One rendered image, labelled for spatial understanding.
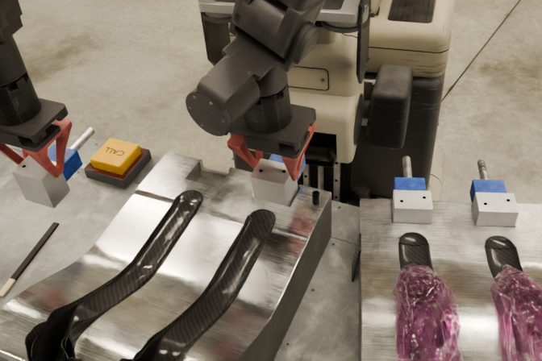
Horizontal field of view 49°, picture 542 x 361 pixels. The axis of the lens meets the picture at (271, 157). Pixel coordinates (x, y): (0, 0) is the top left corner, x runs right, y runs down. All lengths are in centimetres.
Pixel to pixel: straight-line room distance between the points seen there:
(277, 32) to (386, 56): 78
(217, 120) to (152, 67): 222
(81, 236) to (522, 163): 169
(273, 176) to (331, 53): 37
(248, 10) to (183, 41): 239
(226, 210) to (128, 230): 13
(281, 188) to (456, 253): 24
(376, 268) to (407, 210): 10
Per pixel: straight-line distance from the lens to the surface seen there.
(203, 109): 63
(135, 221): 82
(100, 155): 102
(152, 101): 261
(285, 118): 71
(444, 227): 83
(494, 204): 84
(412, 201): 82
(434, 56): 136
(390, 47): 135
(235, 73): 62
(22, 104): 77
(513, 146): 236
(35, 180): 83
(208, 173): 89
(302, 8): 59
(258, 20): 61
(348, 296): 82
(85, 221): 97
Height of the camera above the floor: 146
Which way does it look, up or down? 41 degrees down
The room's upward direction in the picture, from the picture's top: 5 degrees counter-clockwise
